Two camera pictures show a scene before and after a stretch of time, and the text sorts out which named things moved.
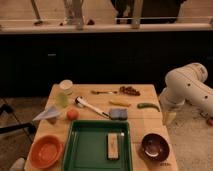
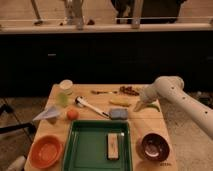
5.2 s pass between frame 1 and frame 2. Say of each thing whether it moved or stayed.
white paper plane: stayed
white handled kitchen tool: stayed
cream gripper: moved
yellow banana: stayed
